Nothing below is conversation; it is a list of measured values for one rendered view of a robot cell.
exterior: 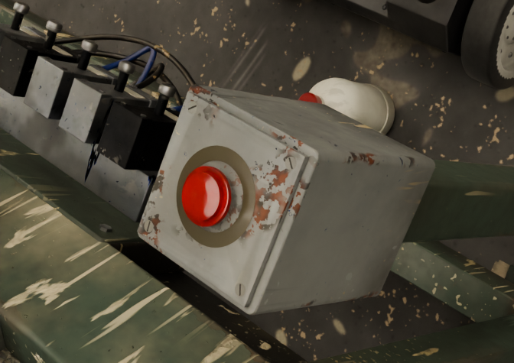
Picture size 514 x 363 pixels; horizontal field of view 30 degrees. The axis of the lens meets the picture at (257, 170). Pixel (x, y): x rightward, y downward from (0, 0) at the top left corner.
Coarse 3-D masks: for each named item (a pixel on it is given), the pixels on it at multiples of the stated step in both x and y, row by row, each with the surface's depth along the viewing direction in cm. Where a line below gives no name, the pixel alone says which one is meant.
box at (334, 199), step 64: (192, 128) 65; (256, 128) 62; (320, 128) 68; (256, 192) 62; (320, 192) 62; (384, 192) 68; (192, 256) 65; (256, 256) 62; (320, 256) 66; (384, 256) 73
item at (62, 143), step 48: (0, 48) 104; (48, 48) 106; (96, 48) 102; (144, 48) 114; (0, 96) 108; (48, 96) 99; (96, 96) 95; (144, 96) 101; (0, 144) 102; (48, 144) 103; (96, 144) 98; (144, 144) 93; (48, 192) 94; (96, 192) 98; (144, 192) 94
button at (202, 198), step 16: (192, 176) 63; (208, 176) 62; (224, 176) 62; (192, 192) 63; (208, 192) 62; (224, 192) 62; (192, 208) 63; (208, 208) 62; (224, 208) 62; (208, 224) 63
